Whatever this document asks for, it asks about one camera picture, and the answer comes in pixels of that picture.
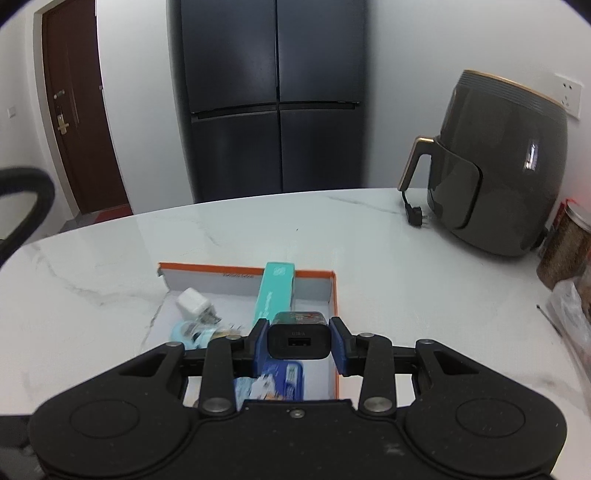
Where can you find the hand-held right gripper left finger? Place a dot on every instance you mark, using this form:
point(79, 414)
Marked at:
point(261, 348)

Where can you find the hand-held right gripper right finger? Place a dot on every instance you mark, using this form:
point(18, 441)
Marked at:
point(339, 350)

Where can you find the blue plastic case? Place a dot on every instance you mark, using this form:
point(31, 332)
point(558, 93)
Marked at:
point(286, 374)

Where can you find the black wall charger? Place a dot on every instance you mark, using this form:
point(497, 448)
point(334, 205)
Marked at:
point(300, 344)

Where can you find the teal cardboard box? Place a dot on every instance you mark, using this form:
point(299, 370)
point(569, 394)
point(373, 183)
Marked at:
point(274, 290)

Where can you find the light blue toothpick jar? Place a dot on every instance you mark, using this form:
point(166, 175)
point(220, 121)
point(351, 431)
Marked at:
point(189, 334)

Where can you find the white wall charger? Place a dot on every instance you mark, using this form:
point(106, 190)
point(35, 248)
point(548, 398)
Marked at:
point(191, 304)

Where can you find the orange-rimmed white box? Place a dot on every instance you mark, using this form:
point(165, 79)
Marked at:
point(212, 281)

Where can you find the clear plastic bag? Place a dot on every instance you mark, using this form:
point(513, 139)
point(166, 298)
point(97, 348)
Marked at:
point(577, 309)

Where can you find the glass jar brown contents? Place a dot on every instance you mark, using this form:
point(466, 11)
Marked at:
point(563, 249)

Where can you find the dark grey air fryer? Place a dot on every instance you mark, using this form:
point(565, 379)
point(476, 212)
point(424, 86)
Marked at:
point(498, 161)

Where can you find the dark grey refrigerator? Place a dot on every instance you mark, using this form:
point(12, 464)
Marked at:
point(277, 92)

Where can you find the dark brown door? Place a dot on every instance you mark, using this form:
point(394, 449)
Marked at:
point(83, 115)

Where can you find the white light switch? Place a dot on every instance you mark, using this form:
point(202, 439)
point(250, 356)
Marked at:
point(12, 111)

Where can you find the white wall socket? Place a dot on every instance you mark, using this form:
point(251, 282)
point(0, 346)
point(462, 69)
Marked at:
point(569, 94)

